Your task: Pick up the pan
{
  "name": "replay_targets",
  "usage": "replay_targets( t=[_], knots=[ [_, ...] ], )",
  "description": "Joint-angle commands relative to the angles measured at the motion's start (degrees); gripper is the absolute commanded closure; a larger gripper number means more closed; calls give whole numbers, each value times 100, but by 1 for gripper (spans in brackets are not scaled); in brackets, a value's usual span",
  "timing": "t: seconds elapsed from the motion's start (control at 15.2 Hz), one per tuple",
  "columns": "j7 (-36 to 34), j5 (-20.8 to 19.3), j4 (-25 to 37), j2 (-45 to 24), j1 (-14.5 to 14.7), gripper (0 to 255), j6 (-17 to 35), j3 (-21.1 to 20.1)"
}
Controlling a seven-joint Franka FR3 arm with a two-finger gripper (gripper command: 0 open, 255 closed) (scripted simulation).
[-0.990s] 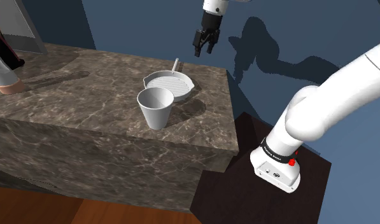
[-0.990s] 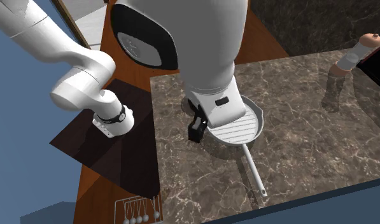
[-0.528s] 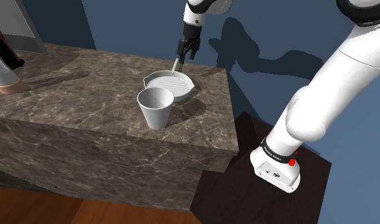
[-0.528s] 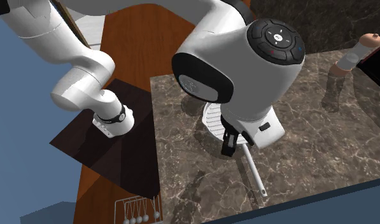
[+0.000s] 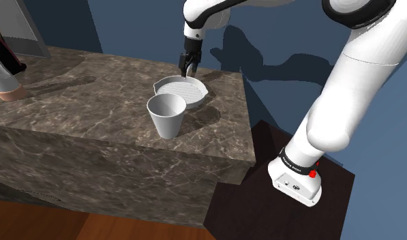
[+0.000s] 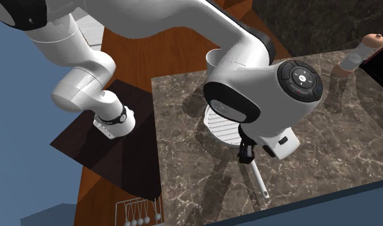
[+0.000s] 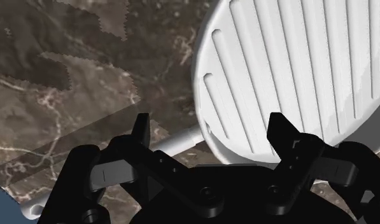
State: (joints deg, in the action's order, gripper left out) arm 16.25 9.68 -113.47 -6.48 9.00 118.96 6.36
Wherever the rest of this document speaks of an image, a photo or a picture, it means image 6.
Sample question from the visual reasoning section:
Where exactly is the white ribbed pan with handle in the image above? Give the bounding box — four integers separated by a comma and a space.
203, 104, 271, 200

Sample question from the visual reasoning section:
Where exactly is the black box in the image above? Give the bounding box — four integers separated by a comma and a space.
358, 42, 383, 95

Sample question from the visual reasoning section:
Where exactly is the dark robot stand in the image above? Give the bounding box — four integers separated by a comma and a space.
49, 79, 162, 202

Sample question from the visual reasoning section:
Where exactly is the white cup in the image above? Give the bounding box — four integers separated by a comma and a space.
205, 48, 230, 76

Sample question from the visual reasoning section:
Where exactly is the newton's cradle with silver balls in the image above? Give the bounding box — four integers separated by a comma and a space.
115, 196, 164, 226

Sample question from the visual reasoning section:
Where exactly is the clear mill with wooden ends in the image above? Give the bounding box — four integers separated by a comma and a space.
331, 33, 383, 79

